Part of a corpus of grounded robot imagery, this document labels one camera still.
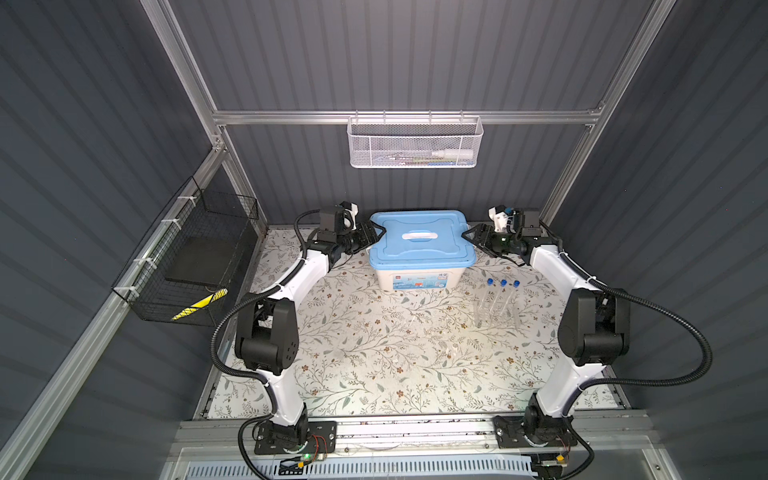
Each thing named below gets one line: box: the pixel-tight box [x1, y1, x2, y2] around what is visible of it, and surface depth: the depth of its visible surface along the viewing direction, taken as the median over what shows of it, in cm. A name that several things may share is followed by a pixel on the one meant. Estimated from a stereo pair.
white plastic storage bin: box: [375, 268, 467, 291], surface depth 96 cm
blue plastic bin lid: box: [369, 210, 477, 270], surface depth 94 cm
